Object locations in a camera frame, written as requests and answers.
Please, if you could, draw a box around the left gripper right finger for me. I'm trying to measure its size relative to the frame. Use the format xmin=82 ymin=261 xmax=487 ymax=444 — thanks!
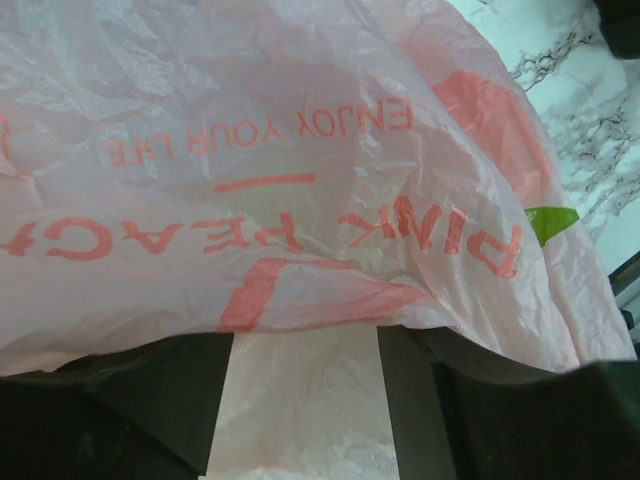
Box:
xmin=378 ymin=327 xmax=639 ymax=479

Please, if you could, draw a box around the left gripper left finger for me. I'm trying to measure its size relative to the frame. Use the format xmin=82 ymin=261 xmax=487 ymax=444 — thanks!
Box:
xmin=1 ymin=334 xmax=233 ymax=479

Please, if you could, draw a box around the pink plastic bag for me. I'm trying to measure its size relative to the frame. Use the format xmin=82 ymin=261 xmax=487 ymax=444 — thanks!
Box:
xmin=1 ymin=1 xmax=636 ymax=479

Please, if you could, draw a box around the black toolbox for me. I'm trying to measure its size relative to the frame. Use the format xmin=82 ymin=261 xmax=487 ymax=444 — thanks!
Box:
xmin=595 ymin=0 xmax=640 ymax=60

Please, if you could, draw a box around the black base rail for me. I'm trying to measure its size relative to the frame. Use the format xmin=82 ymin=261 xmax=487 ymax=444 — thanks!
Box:
xmin=609 ymin=252 xmax=640 ymax=353

